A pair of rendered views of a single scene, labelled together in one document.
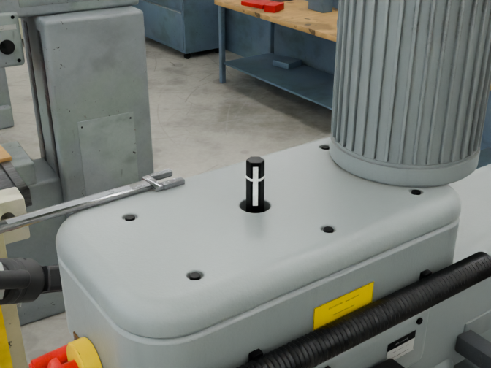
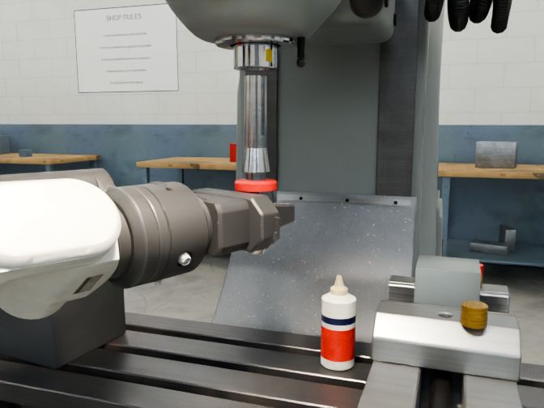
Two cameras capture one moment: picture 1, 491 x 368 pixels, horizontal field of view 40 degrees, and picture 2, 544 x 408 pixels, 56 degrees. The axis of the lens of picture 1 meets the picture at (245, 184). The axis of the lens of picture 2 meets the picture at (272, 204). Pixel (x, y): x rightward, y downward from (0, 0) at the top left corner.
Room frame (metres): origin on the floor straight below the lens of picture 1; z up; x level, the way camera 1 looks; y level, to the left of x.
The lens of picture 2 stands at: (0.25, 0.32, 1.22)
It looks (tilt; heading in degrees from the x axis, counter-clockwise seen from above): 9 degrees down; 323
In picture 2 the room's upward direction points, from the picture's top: straight up
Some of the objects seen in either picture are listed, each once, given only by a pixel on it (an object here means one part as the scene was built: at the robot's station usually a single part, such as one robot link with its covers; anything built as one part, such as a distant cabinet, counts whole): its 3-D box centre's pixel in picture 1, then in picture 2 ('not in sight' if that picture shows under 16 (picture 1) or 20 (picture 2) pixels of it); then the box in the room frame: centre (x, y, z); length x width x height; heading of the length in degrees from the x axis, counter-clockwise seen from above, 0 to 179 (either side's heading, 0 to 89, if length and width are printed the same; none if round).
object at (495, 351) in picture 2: not in sight; (444, 336); (0.51, -0.08, 1.03); 0.12 x 0.06 x 0.04; 33
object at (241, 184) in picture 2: not in sight; (256, 184); (0.71, -0.01, 1.16); 0.05 x 0.05 x 0.01
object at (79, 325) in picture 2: not in sight; (28, 263); (0.97, 0.17, 1.04); 0.22 x 0.12 x 0.20; 26
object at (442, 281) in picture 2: not in sight; (446, 291); (0.54, -0.13, 1.05); 0.06 x 0.05 x 0.06; 33
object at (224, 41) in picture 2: not in sight; (255, 41); (0.71, -0.01, 1.31); 0.09 x 0.09 x 0.01
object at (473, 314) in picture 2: not in sight; (473, 314); (0.48, -0.09, 1.06); 0.02 x 0.02 x 0.02
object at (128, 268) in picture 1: (264, 258); not in sight; (0.72, -0.02, 1.81); 0.47 x 0.26 x 0.16; 125
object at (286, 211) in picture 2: not in sight; (277, 216); (0.68, -0.02, 1.12); 0.06 x 0.02 x 0.03; 101
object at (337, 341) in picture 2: not in sight; (338, 320); (0.66, -0.10, 0.99); 0.04 x 0.04 x 0.11
